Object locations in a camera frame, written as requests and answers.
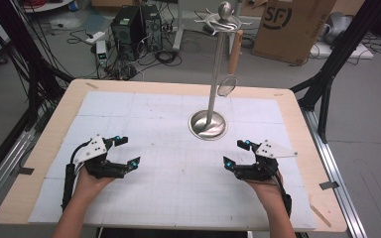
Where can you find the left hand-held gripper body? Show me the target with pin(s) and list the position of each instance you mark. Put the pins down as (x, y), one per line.
(96, 158)

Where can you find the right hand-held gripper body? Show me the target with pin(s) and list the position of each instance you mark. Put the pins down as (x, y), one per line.
(264, 165)

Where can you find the metal utensil stand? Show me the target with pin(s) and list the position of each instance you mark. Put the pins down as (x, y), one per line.
(208, 124)

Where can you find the person's right hand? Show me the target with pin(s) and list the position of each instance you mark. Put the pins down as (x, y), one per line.
(266, 190)

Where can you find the person's left hand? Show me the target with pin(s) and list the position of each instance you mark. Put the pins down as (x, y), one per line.
(91, 186)

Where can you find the white foam mat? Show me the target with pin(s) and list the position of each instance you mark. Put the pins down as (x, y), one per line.
(178, 191)

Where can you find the grey tape piece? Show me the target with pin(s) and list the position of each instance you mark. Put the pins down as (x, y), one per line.
(25, 171)
(329, 185)

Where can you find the thin wooden strip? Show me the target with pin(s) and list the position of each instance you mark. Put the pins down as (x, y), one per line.
(320, 214)

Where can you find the white device with green light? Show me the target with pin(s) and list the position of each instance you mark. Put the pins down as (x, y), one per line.
(101, 53)

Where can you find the white power strip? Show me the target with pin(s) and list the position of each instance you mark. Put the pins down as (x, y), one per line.
(95, 37)

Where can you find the black computer tower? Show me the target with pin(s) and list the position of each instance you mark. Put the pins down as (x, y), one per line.
(125, 33)
(152, 26)

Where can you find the brown cardboard box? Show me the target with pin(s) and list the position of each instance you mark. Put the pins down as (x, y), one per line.
(291, 29)

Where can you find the white flat board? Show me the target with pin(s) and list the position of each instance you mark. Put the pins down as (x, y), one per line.
(360, 53)

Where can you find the grey rounded object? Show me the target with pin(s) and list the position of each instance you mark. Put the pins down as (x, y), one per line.
(339, 26)

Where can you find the aluminium rail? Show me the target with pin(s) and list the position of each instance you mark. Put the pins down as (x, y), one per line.
(3, 165)
(337, 185)

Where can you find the black metal frame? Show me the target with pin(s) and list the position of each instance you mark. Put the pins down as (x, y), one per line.
(29, 66)
(337, 56)

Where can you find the white stand post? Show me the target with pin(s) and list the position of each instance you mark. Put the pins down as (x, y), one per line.
(178, 26)

